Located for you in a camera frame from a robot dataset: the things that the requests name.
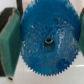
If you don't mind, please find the teal padded gripper left finger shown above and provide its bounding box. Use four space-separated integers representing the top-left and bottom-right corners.
0 8 22 78

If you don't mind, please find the teal padded gripper right finger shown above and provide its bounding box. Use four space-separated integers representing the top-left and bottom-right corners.
78 8 84 55

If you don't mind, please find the large blue gear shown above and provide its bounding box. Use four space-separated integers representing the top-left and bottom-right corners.
21 0 81 75

